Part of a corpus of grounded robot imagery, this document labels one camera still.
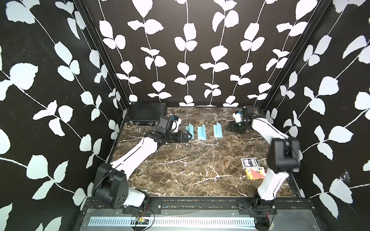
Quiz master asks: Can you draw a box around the pale blue square paper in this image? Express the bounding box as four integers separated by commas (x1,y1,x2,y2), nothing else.
186,123,194,139

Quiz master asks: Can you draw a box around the light blue square paper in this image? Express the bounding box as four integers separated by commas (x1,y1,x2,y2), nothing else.
198,124,207,140

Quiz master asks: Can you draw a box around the white square paper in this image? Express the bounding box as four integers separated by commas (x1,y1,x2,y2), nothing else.
214,122,223,138

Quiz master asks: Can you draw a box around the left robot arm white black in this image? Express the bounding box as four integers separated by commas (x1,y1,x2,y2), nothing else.
92,116,193,209

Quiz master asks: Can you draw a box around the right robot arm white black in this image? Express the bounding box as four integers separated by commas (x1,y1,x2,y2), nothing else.
229,106,301,202

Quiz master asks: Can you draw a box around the black playing card box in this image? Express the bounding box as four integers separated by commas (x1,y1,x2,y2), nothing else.
240,157,260,169

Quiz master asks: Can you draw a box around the black aluminium briefcase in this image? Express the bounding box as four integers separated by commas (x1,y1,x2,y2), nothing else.
124,102,167,126

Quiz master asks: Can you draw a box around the yellow red card box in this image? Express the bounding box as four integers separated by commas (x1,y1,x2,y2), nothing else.
245,167,266,181

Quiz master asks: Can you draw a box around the small circuit board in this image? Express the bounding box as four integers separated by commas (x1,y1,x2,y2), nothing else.
132,217,150,226

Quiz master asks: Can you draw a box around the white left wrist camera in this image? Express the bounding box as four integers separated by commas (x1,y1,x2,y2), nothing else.
170,116,182,132

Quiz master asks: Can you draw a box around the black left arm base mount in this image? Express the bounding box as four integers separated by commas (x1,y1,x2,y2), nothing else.
122,197,162,215

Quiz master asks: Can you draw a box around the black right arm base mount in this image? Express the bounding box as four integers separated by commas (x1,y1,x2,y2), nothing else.
236,198,277,217

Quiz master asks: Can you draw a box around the white perforated cable duct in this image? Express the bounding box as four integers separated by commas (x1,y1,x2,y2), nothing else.
87,217,255,229

